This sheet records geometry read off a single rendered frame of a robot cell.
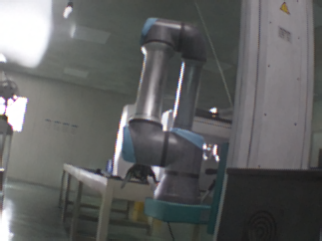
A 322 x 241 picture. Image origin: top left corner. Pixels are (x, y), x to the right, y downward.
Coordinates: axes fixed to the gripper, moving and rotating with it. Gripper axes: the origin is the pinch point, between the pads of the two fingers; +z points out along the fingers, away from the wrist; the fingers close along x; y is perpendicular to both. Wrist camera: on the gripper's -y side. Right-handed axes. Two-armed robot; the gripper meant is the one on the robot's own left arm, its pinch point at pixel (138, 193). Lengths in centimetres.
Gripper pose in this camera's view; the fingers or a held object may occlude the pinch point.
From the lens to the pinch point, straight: 160.6
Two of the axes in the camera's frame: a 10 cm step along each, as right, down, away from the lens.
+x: 9.7, 1.9, -1.2
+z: -1.6, 9.5, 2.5
